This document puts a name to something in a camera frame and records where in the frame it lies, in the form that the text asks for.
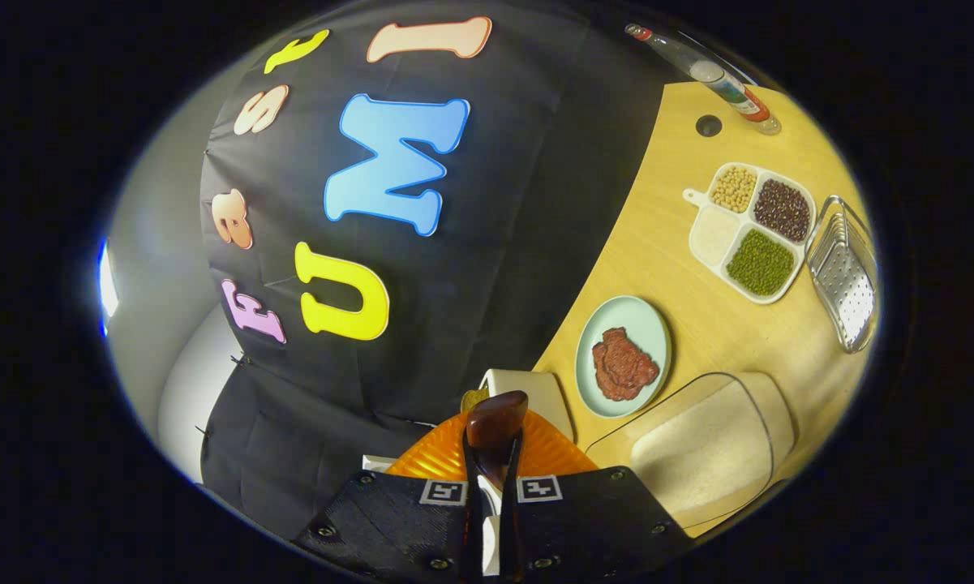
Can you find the brown bread slice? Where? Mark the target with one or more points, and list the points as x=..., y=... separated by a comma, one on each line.
x=474, y=399

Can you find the large ceiling light panel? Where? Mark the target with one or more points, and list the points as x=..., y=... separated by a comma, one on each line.
x=108, y=288

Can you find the heap of white rice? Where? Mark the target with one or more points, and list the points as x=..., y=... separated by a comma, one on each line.
x=701, y=450

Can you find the dark wooden spoon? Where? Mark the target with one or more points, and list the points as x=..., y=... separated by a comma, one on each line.
x=496, y=422

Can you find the white divided dish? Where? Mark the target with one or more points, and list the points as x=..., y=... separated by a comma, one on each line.
x=712, y=237

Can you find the brown meat slices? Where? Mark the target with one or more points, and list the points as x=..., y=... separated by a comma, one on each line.
x=623, y=365

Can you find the clear plastic tray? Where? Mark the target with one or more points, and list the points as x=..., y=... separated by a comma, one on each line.
x=783, y=422

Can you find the pile of green mung beans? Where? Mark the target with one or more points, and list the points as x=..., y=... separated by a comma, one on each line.
x=760, y=262

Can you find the pile of dark red beans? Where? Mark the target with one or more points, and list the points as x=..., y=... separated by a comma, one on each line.
x=783, y=209

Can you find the white toaster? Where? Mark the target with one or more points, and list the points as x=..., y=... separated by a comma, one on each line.
x=547, y=397

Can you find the black round table grommet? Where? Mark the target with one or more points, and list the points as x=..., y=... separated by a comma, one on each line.
x=709, y=125

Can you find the metal chopstick holder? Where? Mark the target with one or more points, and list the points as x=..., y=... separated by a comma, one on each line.
x=843, y=284

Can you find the pile of yellow soybeans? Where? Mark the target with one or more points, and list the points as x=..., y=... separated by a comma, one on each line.
x=734, y=189

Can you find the light green plate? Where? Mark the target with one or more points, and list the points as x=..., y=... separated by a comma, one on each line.
x=641, y=320

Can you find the black backdrop cloth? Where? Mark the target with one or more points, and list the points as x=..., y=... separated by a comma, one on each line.
x=519, y=243

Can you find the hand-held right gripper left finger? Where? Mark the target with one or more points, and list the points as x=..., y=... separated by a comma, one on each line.
x=389, y=519

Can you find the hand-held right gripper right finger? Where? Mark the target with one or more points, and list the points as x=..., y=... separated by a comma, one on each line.
x=592, y=519

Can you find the clear plastic bottle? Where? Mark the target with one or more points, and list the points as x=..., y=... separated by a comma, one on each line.
x=714, y=77

